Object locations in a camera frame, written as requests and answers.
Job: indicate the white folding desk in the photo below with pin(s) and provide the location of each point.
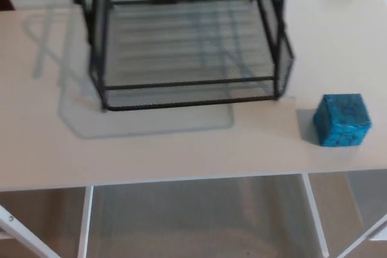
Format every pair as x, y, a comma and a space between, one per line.
181, 149

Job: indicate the black mesh file tray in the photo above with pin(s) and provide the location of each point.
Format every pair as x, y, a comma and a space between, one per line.
187, 58

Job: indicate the white mesh desk shelf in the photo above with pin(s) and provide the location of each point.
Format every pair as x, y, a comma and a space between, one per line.
196, 218

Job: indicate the blue marbled cube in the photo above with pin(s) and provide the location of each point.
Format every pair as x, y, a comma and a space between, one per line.
341, 120

